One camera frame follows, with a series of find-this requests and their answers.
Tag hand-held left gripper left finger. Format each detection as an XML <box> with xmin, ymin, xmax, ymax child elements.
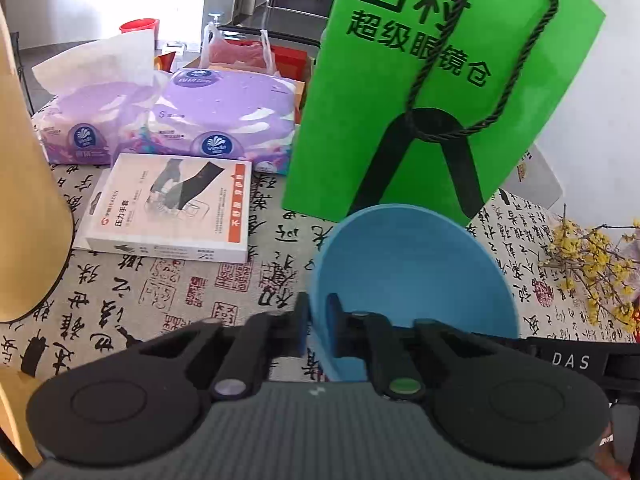
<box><xmin>132</xmin><ymin>291</ymin><xmax>311</xmax><ymax>402</ymax></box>

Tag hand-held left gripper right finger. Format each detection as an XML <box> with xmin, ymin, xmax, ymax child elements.
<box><xmin>325</xmin><ymin>294</ymin><xmax>506</xmax><ymax>403</ymax></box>

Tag blue bowl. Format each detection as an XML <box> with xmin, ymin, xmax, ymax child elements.
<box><xmin>307</xmin><ymin>203</ymin><xmax>521</xmax><ymax>383</ymax></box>

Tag person's right hand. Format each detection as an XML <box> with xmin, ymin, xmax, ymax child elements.
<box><xmin>596</xmin><ymin>422</ymin><xmax>633</xmax><ymax>480</ymax></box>

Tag yellow flower branches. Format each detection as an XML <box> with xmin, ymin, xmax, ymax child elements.
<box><xmin>542</xmin><ymin>205</ymin><xmax>640</xmax><ymax>337</ymax></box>

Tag calligraphy print tablecloth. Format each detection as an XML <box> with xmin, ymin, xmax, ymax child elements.
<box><xmin>0</xmin><ymin>160</ymin><xmax>640</xmax><ymax>393</ymax></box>

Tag white glove box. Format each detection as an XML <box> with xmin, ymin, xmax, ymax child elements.
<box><xmin>72</xmin><ymin>153</ymin><xmax>253</xmax><ymax>264</ymax></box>

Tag green paper bag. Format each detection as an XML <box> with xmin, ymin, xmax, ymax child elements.
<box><xmin>281</xmin><ymin>0</ymin><xmax>607</xmax><ymax>228</ymax></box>

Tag purple tissue pack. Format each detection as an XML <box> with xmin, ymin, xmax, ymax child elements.
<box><xmin>147</xmin><ymin>67</ymin><xmax>297</xmax><ymax>176</ymax></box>
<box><xmin>31</xmin><ymin>29</ymin><xmax>167</xmax><ymax>167</ymax></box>

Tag red box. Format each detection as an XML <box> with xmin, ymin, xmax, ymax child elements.
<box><xmin>270</xmin><ymin>45</ymin><xmax>315</xmax><ymax>112</ymax></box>

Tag white plastic bag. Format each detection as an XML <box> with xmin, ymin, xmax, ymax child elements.
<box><xmin>200</xmin><ymin>22</ymin><xmax>277</xmax><ymax>69</ymax></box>

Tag yellow thermos jug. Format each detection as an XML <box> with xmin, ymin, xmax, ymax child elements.
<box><xmin>0</xmin><ymin>7</ymin><xmax>76</xmax><ymax>324</ymax></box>

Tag red bucket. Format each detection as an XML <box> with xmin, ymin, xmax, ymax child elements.
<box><xmin>119</xmin><ymin>18</ymin><xmax>161</xmax><ymax>37</ymax></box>

